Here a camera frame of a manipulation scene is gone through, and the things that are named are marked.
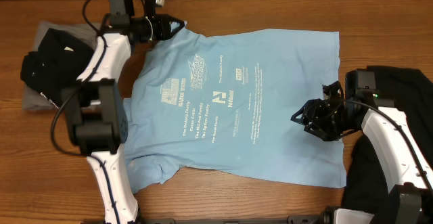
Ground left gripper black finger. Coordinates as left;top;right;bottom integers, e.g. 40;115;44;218
168;16;185;31
164;26;183;40

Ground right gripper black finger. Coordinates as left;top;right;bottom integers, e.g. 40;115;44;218
290;99;320;125
298;120;330;139

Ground light blue printed t-shirt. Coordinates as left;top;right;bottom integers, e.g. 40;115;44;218
124;29;346;192

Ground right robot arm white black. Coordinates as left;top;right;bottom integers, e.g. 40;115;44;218
291;69;432;223

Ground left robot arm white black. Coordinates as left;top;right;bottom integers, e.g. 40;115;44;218
58;0;185;224

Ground folded grey garment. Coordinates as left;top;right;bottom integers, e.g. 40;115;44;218
22;21;97;110

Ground black t-shirt pile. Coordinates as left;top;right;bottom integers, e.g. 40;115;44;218
341;66;432;214

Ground folded black garment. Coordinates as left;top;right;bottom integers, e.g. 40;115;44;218
20;28;94;106

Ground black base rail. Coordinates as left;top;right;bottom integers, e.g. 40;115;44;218
141;215;323;224

